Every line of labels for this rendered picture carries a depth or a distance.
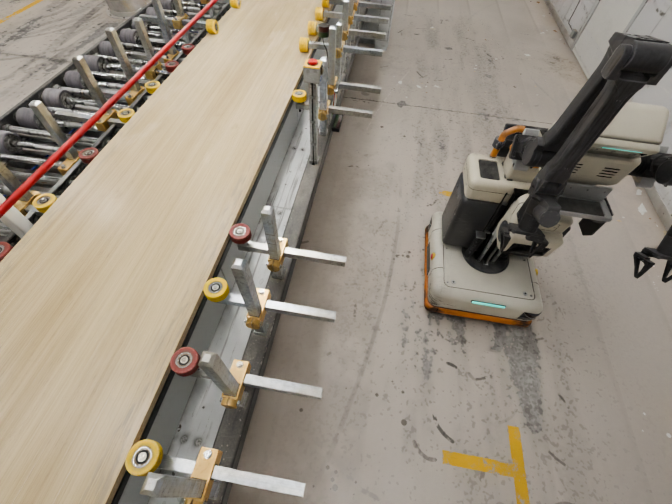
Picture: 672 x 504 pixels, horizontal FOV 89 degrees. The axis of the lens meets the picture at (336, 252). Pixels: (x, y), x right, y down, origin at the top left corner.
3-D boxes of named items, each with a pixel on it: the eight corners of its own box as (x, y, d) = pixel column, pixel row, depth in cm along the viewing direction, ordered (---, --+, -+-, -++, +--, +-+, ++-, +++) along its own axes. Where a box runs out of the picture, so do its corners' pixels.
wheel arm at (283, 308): (336, 315, 121) (336, 310, 118) (334, 324, 119) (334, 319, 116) (218, 295, 124) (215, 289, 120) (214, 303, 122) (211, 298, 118)
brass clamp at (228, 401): (253, 366, 112) (250, 361, 108) (239, 410, 105) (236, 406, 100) (235, 363, 113) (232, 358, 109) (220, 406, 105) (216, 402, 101)
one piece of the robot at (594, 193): (512, 206, 146) (539, 167, 128) (579, 216, 144) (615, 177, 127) (518, 235, 137) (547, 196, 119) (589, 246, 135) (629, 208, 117)
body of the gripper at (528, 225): (543, 241, 111) (554, 221, 107) (512, 235, 112) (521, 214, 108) (536, 232, 117) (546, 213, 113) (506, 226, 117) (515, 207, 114)
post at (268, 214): (285, 280, 150) (273, 205, 111) (283, 287, 148) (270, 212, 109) (277, 279, 150) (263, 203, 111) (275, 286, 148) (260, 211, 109)
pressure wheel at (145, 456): (144, 483, 92) (124, 481, 82) (142, 451, 96) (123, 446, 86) (175, 469, 94) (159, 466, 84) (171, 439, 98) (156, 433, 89)
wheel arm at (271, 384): (322, 390, 109) (323, 386, 105) (320, 401, 107) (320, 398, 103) (192, 366, 112) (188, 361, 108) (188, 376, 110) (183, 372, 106)
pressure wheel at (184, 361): (181, 386, 106) (168, 375, 97) (182, 361, 111) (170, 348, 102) (207, 381, 108) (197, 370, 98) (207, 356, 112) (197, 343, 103)
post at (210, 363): (249, 399, 120) (216, 352, 81) (246, 409, 118) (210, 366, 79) (240, 397, 120) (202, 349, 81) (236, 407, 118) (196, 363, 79)
